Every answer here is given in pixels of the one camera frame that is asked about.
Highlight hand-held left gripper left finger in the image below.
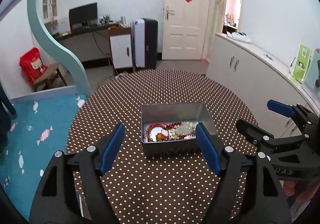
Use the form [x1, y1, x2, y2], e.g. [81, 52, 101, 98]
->
[29, 123, 126, 224]

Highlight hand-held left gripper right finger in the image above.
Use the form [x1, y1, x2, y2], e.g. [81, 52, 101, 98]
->
[195, 123, 292, 224]

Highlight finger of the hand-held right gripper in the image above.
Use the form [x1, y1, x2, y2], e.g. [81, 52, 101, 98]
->
[236, 119, 309, 157]
[267, 100, 315, 127]

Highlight white jade pendant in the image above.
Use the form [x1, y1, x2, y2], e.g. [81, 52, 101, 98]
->
[173, 125, 194, 139]

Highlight cream pearl bead bracelet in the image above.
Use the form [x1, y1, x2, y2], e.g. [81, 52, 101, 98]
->
[175, 120, 198, 130]

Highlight red string bracelet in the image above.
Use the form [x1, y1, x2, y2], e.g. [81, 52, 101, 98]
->
[146, 122, 173, 142]

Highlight metal tin box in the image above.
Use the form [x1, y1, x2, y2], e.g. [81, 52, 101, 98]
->
[140, 102, 217, 157]

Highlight person's right hand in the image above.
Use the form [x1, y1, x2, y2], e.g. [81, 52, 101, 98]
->
[282, 179, 314, 204]

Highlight long white counter cabinet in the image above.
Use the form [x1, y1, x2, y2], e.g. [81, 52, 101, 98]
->
[206, 33, 320, 140]

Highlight green and white box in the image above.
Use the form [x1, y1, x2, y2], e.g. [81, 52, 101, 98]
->
[290, 44, 312, 84]

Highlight brown polka dot tablecloth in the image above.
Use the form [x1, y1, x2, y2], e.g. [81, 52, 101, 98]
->
[66, 69, 260, 224]

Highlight blue candy print blanket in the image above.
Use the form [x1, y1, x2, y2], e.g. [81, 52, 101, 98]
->
[0, 94, 88, 220]

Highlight white plastic bag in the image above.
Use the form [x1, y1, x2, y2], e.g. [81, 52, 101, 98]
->
[226, 32, 252, 43]

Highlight wooden chair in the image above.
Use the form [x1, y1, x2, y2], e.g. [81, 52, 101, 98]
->
[32, 62, 68, 92]

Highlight small white cabinet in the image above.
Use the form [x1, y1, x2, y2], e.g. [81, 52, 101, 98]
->
[109, 34, 133, 69]

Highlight row of small figurines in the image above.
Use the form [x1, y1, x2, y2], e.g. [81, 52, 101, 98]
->
[224, 13, 237, 26]

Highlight dark wooden desk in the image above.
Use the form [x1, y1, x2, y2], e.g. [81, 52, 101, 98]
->
[54, 23, 132, 63]

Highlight dark cloth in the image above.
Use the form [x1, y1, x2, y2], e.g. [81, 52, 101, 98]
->
[0, 81, 17, 150]

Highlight black and white suitcase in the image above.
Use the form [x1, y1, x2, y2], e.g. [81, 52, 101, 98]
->
[132, 18, 158, 69]

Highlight red cartoon cushion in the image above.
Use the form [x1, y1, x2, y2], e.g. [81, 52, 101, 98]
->
[19, 48, 48, 86]

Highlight white panel door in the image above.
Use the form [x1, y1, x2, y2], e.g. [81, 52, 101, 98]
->
[161, 0, 213, 61]

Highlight black computer monitor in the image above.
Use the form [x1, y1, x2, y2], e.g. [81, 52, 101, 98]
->
[69, 2, 98, 30]

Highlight white glass door cabinet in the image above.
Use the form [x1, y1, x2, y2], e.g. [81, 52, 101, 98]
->
[41, 0, 59, 35]

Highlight white bed rail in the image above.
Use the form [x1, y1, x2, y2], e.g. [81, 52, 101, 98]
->
[10, 85, 78, 105]

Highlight teal curved bed frame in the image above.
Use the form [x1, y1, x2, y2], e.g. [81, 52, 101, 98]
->
[27, 0, 92, 96]

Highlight black power cable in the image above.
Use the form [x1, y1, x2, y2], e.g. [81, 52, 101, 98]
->
[93, 30, 111, 55]

